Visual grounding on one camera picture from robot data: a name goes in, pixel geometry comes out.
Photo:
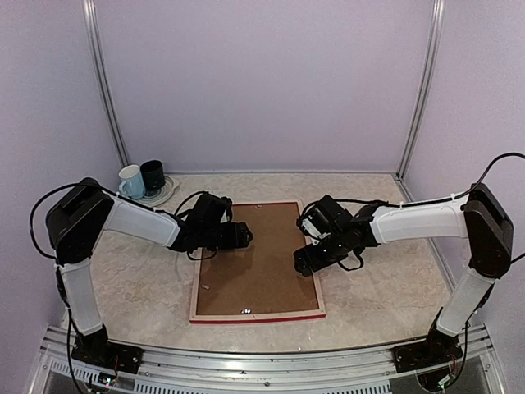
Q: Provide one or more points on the aluminium corner post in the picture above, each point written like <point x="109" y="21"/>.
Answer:
<point x="96" y="49"/>
<point x="424" y="88"/>

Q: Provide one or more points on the white plate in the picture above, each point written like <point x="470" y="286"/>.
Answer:
<point x="162" y="195"/>

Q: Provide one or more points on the left aluminium corner post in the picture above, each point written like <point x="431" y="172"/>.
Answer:
<point x="96" y="49"/>

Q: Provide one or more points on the dark green mug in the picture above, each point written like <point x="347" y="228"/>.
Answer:
<point x="153" y="176"/>

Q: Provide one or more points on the light blue mug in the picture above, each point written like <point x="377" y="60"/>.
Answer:
<point x="131" y="182"/>

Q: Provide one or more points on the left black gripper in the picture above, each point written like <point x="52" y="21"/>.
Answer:
<point x="238" y="238"/>

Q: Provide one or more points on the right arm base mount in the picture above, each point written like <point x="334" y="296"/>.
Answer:
<point x="436" y="348"/>

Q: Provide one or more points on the aluminium front rail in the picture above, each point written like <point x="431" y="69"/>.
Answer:
<point x="386" y="368"/>

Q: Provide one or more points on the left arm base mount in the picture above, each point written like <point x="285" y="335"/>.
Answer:
<point x="106" y="353"/>

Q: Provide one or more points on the right aluminium corner post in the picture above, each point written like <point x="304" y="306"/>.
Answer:
<point x="424" y="88"/>

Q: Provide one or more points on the brown backing board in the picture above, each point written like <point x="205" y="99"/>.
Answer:
<point x="262" y="279"/>

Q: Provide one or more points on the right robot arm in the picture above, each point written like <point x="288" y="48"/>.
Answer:
<point x="474" y="218"/>

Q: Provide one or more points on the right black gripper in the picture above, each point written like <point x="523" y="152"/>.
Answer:
<point x="316" y="262"/>

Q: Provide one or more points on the red wooden picture frame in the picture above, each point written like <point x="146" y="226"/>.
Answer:
<point x="258" y="318"/>

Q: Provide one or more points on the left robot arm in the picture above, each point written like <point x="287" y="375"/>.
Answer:
<point x="77" y="221"/>

